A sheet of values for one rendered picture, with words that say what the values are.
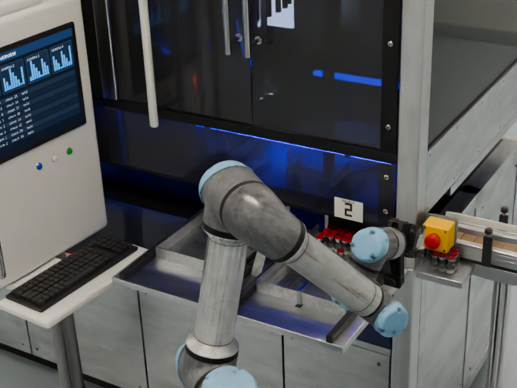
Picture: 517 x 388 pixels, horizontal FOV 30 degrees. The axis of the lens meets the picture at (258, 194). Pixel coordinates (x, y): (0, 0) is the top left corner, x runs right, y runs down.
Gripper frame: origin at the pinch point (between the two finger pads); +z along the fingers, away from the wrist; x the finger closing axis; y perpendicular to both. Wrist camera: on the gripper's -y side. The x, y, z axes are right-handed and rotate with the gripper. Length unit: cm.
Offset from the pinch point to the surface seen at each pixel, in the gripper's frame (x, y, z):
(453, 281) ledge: -5.9, -7.7, 17.9
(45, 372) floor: 152, -90, 58
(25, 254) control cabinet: 107, -28, -18
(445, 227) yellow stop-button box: -2.5, 6.1, 11.5
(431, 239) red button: -0.2, 2.5, 9.1
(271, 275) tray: 37.1, -16.6, -1.3
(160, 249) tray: 70, -18, -7
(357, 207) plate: 22.3, 5.6, 11.1
